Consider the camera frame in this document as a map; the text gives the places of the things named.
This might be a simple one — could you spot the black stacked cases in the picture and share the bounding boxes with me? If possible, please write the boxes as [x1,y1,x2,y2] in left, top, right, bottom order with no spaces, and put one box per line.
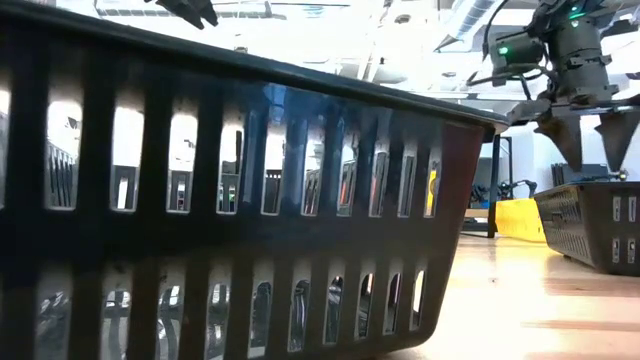
[551,162,612,185]

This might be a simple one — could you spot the black-framed wooden shelf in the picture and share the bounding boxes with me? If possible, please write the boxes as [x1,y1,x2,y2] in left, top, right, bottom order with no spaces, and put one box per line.
[462,134,515,240]

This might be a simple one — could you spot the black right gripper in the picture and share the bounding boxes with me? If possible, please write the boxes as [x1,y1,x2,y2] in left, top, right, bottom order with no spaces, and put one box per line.
[507,84,640,174]

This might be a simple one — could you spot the yellow slotted plastic basket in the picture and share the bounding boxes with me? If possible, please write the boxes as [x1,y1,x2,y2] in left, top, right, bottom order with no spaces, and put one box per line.
[427,167,442,217]
[494,197,547,245]

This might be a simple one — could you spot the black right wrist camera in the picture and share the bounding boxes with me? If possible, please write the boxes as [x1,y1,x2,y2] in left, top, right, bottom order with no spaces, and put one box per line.
[487,30,547,87]

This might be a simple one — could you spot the silver ventilation duct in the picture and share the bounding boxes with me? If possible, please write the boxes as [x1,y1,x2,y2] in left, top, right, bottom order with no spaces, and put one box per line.
[433,0,506,53]

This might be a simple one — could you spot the red slotted plastic basket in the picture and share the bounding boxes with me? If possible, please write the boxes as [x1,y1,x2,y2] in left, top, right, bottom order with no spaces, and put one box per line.
[339,172,355,214]

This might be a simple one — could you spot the black slotted plastic basket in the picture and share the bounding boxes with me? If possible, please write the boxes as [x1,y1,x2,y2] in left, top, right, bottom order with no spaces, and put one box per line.
[0,0,511,360]
[532,180,640,277]

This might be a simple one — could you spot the long ceiling light strip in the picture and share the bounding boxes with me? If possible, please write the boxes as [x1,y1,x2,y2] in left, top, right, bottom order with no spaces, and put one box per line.
[414,91,551,104]

